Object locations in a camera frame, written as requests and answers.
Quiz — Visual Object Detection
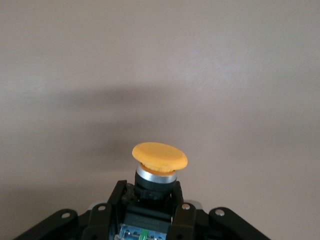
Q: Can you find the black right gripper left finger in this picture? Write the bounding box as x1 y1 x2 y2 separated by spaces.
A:
84 179 129 240

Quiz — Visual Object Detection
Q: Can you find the yellow mushroom push button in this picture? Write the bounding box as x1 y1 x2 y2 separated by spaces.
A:
117 141 189 240

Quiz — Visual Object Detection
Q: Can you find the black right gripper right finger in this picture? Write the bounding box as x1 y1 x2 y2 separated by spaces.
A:
167 181 198 240

